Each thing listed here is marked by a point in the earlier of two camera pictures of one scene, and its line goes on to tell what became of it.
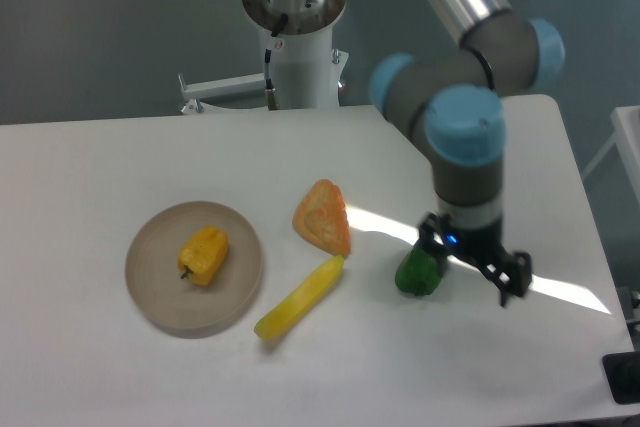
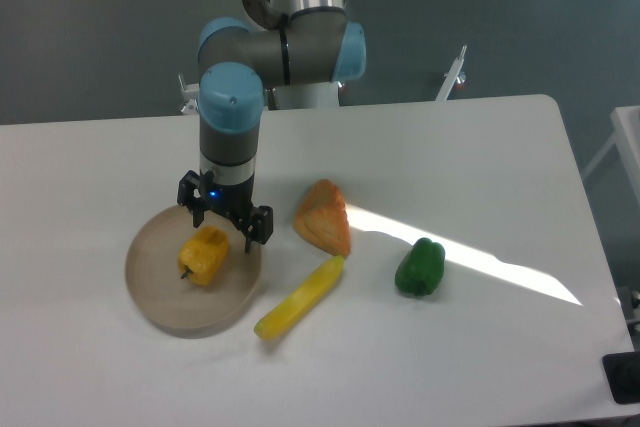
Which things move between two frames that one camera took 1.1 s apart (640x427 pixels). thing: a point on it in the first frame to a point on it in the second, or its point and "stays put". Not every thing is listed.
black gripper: (478, 245) to (197, 192)
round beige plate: (178, 305) stays put
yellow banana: (277, 321) stays put
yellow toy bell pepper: (203, 254) stays put
